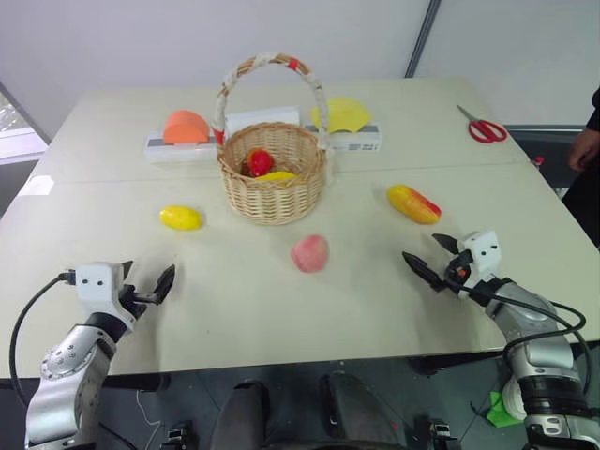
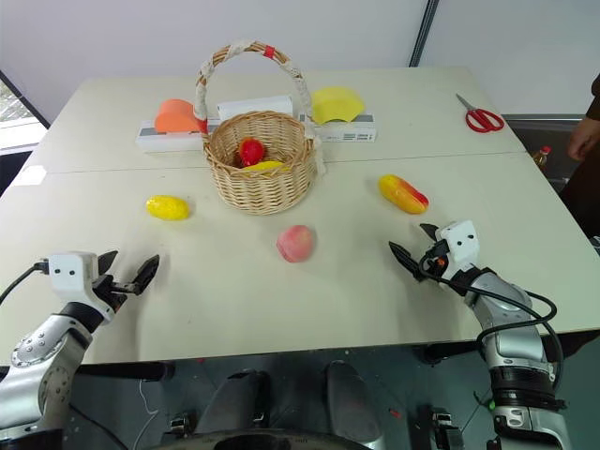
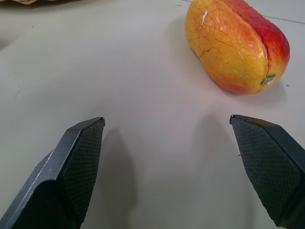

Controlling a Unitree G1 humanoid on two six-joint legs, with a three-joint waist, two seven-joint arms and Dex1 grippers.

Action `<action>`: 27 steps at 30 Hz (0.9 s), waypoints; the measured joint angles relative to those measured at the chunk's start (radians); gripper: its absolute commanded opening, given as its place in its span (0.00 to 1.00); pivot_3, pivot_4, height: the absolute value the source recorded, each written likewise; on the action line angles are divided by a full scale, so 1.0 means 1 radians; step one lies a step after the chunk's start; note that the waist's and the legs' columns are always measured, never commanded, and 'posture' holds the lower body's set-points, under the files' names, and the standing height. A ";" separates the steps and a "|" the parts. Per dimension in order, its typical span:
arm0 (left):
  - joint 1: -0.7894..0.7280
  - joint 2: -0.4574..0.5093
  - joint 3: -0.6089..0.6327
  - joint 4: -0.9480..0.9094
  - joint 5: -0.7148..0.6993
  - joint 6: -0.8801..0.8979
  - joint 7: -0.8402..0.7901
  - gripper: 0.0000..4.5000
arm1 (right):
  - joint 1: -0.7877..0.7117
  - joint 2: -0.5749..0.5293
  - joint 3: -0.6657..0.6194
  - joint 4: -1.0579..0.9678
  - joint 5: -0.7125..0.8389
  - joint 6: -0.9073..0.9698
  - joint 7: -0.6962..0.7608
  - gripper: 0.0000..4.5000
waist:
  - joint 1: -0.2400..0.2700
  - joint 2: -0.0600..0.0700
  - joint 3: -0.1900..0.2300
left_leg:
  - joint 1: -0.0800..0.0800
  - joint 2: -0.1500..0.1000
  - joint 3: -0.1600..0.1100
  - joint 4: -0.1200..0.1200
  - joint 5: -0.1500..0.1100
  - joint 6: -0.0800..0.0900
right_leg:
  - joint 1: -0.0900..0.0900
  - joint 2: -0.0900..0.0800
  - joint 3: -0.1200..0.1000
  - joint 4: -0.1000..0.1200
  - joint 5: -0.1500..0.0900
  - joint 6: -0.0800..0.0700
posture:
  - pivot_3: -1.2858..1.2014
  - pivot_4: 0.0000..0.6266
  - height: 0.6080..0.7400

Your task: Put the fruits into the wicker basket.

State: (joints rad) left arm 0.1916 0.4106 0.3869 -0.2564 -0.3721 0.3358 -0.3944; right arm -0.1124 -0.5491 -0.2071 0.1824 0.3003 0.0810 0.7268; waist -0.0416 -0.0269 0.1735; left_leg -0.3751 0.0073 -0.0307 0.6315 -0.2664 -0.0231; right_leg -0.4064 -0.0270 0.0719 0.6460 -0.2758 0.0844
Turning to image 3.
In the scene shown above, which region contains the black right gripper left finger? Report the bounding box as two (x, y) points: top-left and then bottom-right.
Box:
(0, 116), (106, 229)

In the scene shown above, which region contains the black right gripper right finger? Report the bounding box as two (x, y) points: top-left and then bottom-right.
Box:
(229, 114), (305, 228)

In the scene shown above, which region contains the yellow red mango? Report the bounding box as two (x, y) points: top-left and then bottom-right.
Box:
(184, 0), (291, 95)

